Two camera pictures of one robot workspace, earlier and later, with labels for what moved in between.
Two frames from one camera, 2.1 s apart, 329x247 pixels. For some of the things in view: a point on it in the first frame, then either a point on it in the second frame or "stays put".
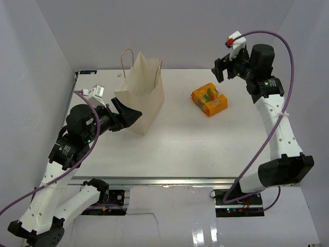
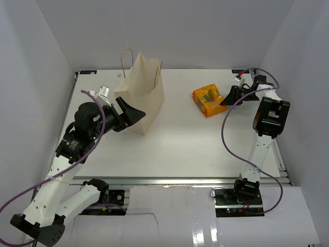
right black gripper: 220,65 -> 234,96
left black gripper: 125,118 stays put
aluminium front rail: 162,181 stays put
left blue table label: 88,72 stays put
